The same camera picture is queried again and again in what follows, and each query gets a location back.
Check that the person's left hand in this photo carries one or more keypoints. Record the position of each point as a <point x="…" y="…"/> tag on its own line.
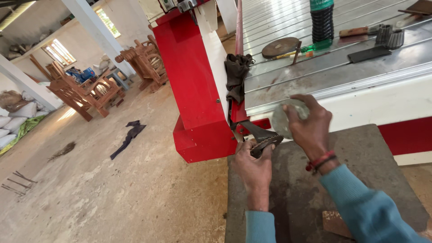
<point x="253" y="172"/>

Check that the person's right hand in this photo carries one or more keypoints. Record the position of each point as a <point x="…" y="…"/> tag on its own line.
<point x="312" y="128"/>

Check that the round grey metal disc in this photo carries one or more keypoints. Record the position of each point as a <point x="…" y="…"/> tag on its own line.
<point x="280" y="121"/>

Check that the black toothed metal clamp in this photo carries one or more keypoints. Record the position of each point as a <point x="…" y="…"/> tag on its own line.
<point x="270" y="139"/>

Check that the grey stone slab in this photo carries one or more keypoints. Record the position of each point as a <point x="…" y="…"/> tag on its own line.
<point x="303" y="202"/>

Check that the grey slotted machine bed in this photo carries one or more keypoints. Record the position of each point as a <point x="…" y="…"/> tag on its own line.
<point x="354" y="84"/>

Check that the round rusty brown disc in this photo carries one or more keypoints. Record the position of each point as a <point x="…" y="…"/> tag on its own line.
<point x="279" y="47"/>

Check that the dark brown rag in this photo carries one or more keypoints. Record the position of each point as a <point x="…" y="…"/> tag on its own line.
<point x="236" y="74"/>

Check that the black flat plate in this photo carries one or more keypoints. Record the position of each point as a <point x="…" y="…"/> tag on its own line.
<point x="369" y="54"/>

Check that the reddish brown flat plate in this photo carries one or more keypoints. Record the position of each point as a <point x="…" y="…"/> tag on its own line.
<point x="352" y="39"/>

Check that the small brown wooden piece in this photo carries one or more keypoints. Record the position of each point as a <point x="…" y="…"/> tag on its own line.
<point x="335" y="224"/>

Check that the dark plastic bottle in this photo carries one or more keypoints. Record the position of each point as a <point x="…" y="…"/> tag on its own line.
<point x="322" y="23"/>

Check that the red white machine gantry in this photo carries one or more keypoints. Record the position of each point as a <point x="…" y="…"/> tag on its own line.
<point x="189" y="84"/>

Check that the black ribbed collet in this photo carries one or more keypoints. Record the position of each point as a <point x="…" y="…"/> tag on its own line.
<point x="395" y="39"/>
<point x="383" y="33"/>

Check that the dark blue floor cloth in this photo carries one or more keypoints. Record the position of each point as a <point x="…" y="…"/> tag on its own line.
<point x="130" y="135"/>

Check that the carved wooden chair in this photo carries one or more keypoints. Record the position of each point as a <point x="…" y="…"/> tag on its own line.
<point x="146" y="64"/>

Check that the brown flat board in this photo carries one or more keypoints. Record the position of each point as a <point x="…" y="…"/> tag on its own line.
<point x="420" y="6"/>

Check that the grey plastic stool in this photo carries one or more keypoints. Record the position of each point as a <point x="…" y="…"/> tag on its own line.
<point x="118" y="77"/>

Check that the group of wooden chairs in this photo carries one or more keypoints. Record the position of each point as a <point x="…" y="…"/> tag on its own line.
<point x="87" y="94"/>

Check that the small straw broom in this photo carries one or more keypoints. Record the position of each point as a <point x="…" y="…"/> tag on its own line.
<point x="64" y="151"/>

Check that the blue machine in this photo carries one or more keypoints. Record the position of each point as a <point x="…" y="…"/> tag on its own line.
<point x="81" y="75"/>

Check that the barred window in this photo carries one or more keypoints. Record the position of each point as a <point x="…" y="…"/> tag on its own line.
<point x="60" y="53"/>
<point x="108" y="23"/>

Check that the green tarp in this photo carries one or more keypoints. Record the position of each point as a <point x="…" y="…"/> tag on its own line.
<point x="25" y="130"/>

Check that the bundle of thin metal rods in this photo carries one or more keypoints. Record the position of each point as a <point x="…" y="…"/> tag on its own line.
<point x="20" y="182"/>

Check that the heap of sacks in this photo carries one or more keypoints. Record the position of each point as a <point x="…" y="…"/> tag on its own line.
<point x="17" y="114"/>

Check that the high shelf with clutter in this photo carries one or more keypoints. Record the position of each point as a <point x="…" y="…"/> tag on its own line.
<point x="30" y="40"/>

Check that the thin rusty metal bracket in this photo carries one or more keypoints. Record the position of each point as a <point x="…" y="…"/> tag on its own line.
<point x="297" y="53"/>

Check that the white sacks by wall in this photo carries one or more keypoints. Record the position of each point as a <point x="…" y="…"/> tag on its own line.
<point x="103" y="65"/>

